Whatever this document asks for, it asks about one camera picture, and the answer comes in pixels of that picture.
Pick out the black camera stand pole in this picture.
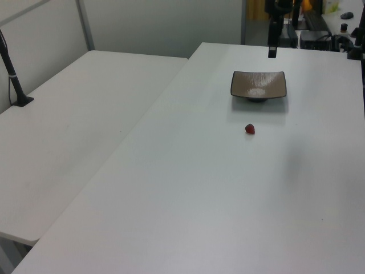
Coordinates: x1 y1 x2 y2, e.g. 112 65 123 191
0 28 35 108

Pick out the black electronics box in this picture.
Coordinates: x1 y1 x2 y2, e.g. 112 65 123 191
299 29 334 51

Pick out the grey metal door post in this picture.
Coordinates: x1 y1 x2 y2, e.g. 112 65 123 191
240 0 248 45

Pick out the black clamp stand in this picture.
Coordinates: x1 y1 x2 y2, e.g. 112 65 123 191
346 19 365 61

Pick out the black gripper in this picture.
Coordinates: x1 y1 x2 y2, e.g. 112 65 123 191
264 0 295 59

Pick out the square brown ceramic plate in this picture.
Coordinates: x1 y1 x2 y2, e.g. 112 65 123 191
230 70 287 104

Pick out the green and white box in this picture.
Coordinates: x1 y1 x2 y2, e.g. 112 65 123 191
323 0 342 15

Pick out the grey partition frame post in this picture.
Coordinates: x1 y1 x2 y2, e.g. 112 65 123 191
76 0 96 53

